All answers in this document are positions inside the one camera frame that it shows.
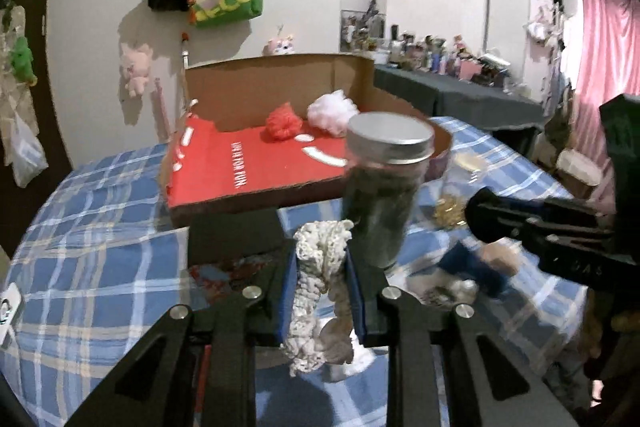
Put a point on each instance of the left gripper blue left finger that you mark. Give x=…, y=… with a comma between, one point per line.
x=286, y=291

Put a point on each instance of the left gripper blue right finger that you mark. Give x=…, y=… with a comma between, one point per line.
x=357, y=300

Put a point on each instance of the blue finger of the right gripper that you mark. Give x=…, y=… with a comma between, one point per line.
x=463, y=263

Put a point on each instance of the cream crocheted scrunchie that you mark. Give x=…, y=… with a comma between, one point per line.
x=320, y=330

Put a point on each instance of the white fluffy plush toy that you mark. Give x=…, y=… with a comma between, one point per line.
x=439, y=289

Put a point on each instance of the glass jar with dark contents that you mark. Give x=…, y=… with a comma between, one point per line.
x=387, y=155

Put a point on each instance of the colourful beauty cream tin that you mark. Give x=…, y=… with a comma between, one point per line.
x=229, y=251

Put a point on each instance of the glass jar with gold beads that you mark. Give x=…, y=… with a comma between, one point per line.
x=463, y=178

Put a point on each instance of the dark cloth covered table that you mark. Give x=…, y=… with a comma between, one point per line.
x=436, y=95

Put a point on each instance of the cardboard box with red lining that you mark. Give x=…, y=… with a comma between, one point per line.
x=245, y=143

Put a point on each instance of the red mesh puff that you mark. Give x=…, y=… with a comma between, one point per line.
x=283, y=123

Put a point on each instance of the blue plaid tablecloth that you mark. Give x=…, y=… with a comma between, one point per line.
x=100, y=264

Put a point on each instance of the white mesh puff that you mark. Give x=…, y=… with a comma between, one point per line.
x=331, y=113

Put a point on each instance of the white cabinet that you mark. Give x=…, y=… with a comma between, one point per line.
x=527, y=35

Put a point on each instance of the pink round plush toy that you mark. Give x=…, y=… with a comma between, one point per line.
x=280, y=46

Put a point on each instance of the white plastic bag on door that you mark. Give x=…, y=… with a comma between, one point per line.
x=28, y=157

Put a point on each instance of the green plush on door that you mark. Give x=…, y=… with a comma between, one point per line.
x=21, y=62

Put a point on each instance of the pink plush on wall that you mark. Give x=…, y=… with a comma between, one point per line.
x=136, y=68

